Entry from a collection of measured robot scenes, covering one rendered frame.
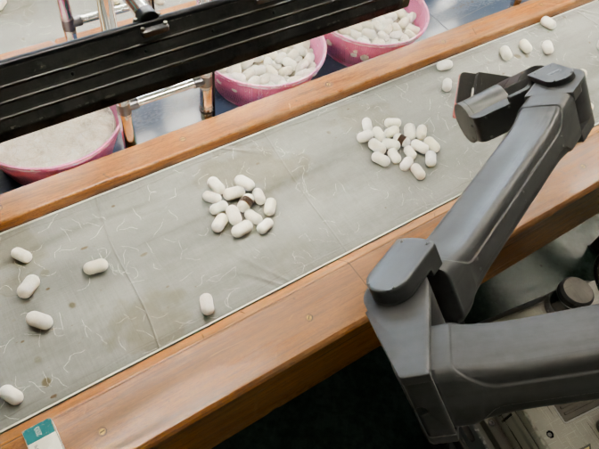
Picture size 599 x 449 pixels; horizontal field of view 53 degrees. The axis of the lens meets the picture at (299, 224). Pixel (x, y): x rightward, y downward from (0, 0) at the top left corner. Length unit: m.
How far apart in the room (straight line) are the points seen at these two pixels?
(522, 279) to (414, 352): 1.57
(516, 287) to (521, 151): 1.34
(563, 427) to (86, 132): 1.03
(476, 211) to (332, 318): 0.36
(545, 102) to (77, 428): 0.69
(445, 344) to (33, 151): 0.85
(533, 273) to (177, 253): 1.34
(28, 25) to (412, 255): 1.05
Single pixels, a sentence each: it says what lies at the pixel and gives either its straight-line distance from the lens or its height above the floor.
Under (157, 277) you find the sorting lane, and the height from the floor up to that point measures 0.74.
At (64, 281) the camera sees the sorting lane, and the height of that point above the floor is 0.74.
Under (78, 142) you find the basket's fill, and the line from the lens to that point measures 1.15.
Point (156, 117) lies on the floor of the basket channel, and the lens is 1.25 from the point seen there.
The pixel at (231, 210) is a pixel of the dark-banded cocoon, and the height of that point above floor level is 0.76.
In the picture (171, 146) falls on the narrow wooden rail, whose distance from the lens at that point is 1.07.
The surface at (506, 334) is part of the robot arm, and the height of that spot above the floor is 1.17.
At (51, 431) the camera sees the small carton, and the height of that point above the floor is 0.79.
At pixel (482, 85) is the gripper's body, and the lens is 0.93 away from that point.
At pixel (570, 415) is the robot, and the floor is 0.47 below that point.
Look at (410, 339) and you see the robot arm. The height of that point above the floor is 1.15.
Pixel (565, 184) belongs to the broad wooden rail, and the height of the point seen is 0.76.
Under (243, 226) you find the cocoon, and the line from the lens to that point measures 0.97.
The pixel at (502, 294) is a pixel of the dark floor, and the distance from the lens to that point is 1.96.
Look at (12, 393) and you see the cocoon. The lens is 0.89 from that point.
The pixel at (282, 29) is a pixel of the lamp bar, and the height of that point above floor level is 1.07.
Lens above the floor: 1.55
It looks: 54 degrees down
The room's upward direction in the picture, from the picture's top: 10 degrees clockwise
